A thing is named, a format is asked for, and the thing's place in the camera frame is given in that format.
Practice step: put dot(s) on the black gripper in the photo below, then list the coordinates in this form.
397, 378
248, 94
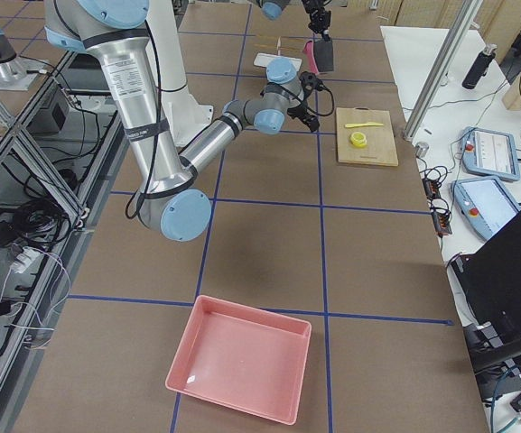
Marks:
299, 110
315, 18

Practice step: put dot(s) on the pink and grey cloth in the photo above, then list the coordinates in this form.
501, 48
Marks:
320, 56

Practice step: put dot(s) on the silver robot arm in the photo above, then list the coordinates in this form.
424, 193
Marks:
272, 9
120, 36

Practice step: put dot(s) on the black water bottle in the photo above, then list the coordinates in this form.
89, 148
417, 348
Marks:
479, 67

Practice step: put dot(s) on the wooden chopstick pair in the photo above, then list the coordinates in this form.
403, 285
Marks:
279, 43

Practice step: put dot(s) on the yellow lemon slices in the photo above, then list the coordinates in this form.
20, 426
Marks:
358, 140

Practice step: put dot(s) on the white rectangular plate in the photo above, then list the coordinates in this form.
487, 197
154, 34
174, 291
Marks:
264, 60

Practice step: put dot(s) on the yellow plastic knife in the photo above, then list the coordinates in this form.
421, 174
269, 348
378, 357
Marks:
362, 125

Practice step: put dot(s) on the bamboo cutting board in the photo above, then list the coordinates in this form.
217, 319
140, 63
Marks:
380, 150

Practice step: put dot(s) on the upper blue teach pendant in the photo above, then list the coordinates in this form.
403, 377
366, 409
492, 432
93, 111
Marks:
486, 152

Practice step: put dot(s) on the blue teach pendant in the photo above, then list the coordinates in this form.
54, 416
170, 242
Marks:
486, 203
486, 152

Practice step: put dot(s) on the lower blue teach pendant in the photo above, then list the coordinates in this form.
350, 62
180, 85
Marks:
486, 203

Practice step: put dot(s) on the pink plastic tray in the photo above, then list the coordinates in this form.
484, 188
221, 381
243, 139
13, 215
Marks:
242, 358

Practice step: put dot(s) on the black laptop monitor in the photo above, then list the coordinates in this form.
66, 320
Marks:
491, 281

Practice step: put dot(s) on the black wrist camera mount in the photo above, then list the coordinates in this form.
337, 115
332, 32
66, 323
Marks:
311, 82

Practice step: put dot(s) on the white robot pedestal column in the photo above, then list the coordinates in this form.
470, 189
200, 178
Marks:
186, 116

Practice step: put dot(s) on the aluminium frame post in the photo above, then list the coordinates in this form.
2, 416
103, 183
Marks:
445, 56

